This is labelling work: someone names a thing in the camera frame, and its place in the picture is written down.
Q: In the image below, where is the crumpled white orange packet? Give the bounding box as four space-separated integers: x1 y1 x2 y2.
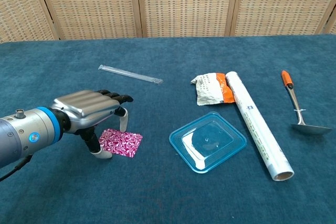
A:
191 72 236 106

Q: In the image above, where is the blue clear plastic lid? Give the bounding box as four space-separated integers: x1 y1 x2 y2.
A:
169 111 248 174

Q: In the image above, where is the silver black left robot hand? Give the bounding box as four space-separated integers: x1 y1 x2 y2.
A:
49 89 134 159

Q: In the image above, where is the blue carpet table cover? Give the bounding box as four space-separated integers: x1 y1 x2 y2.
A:
0 34 336 224

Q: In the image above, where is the straw in clear wrapper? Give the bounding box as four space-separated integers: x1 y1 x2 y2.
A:
98 64 164 86

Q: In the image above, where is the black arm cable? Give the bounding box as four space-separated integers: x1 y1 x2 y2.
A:
0 154 34 182

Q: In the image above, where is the pink patterned paper square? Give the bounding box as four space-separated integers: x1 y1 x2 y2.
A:
99 128 144 158

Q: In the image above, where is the steel spoon orange handle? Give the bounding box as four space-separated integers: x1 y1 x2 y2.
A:
281 70 333 136

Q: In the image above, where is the woven bamboo screen panel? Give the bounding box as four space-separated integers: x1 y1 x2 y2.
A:
135 0 241 38
34 0 144 40
322 3 336 35
0 0 60 43
229 0 336 37

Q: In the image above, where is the white cling film roll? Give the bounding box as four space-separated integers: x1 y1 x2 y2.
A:
225 71 295 182

